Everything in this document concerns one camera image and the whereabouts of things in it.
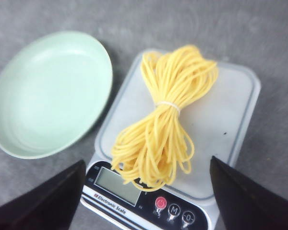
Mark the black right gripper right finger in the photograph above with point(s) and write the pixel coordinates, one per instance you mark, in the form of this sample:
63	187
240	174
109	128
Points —
243	203

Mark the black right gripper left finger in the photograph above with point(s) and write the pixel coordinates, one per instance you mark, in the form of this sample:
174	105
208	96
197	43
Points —
50	206

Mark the yellow vermicelli bundle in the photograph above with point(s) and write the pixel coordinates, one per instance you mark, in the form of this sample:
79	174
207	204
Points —
149	153

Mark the light green plate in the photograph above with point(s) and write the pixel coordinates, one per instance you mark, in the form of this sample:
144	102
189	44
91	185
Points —
52	92

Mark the silver electronic kitchen scale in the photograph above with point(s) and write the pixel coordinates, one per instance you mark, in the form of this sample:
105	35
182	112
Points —
217	124

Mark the dark grey table mat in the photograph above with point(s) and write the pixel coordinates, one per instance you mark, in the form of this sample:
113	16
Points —
253	33

